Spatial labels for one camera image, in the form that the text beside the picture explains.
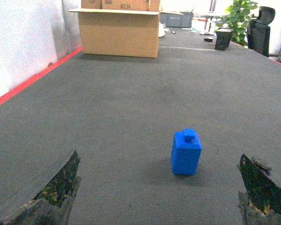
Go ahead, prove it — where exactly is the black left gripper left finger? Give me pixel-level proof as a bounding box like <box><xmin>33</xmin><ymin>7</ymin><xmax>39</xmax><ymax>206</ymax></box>
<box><xmin>0</xmin><ymin>151</ymin><xmax>81</xmax><ymax>225</ymax></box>

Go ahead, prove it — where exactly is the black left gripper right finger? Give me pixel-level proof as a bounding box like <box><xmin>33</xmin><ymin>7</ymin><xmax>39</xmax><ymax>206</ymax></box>
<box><xmin>237</xmin><ymin>154</ymin><xmax>281</xmax><ymax>225</ymax></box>

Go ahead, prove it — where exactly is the blue plastic bottle-shaped part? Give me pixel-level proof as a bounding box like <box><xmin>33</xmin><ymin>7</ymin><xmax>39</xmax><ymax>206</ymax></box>
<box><xmin>170</xmin><ymin>128</ymin><xmax>202</xmax><ymax>175</ymax></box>

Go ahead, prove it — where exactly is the black office chair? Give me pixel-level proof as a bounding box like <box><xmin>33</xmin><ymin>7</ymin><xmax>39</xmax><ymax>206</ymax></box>
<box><xmin>247</xmin><ymin>6</ymin><xmax>275</xmax><ymax>57</ymax></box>

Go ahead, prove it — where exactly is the black plastic crate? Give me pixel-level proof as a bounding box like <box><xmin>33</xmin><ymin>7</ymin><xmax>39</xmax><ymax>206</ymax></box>
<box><xmin>215</xmin><ymin>28</ymin><xmax>233</xmax><ymax>51</ymax></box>

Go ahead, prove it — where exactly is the small black object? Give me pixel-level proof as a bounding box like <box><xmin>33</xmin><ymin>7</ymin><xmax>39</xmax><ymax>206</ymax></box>
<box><xmin>204</xmin><ymin>37</ymin><xmax>213</xmax><ymax>42</ymax></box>

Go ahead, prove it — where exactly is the large cardboard box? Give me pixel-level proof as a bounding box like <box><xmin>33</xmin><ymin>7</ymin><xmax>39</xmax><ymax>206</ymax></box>
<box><xmin>70</xmin><ymin>8</ymin><xmax>159</xmax><ymax>58</ymax></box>

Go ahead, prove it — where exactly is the green potted plant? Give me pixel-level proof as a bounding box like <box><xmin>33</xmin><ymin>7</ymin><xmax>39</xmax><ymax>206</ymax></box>
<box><xmin>215</xmin><ymin>0</ymin><xmax>258</xmax><ymax>46</ymax></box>

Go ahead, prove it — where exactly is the grey plastic crate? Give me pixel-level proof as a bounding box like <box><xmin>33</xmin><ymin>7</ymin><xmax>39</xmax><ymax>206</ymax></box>
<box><xmin>160</xmin><ymin>12</ymin><xmax>194</xmax><ymax>28</ymax></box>

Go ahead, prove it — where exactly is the cardboard box marked H3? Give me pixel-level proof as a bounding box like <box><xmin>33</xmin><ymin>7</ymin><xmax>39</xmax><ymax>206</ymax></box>
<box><xmin>81</xmin><ymin>0</ymin><xmax>160</xmax><ymax>12</ymax></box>

